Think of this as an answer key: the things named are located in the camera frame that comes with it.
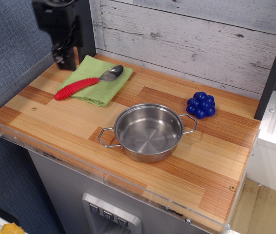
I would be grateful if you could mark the grey toy cabinet front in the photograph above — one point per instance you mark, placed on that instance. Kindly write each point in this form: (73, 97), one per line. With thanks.
(65, 186)

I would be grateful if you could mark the dark left frame post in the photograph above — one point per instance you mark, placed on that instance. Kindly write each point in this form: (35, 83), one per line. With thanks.
(86, 28)

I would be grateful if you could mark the silver dispenser button panel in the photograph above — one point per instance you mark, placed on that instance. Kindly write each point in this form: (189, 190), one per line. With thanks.
(106, 218)

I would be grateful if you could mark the clear acrylic edge guard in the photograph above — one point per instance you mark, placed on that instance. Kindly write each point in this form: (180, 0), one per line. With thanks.
(199, 181)

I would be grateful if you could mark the red handled metal spoon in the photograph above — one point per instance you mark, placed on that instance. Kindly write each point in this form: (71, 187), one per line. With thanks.
(110, 75)

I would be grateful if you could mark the dark frame post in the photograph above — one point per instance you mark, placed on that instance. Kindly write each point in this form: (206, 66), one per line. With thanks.
(86, 28)
(274, 63)

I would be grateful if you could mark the dark right frame post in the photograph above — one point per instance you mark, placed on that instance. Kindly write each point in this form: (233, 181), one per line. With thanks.
(274, 63)

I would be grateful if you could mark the green folded cloth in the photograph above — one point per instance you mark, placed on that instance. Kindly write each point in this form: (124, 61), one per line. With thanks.
(98, 94)

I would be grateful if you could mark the blue bumpy ball toy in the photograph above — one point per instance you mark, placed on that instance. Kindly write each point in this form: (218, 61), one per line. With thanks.
(201, 105)

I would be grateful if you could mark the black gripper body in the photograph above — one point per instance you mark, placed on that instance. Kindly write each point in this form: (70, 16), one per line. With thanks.
(61, 20)

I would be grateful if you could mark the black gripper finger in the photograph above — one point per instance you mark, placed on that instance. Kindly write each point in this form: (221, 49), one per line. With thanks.
(64, 57)

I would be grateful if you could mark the stainless steel pot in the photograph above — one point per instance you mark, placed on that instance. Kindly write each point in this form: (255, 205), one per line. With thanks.
(149, 132)

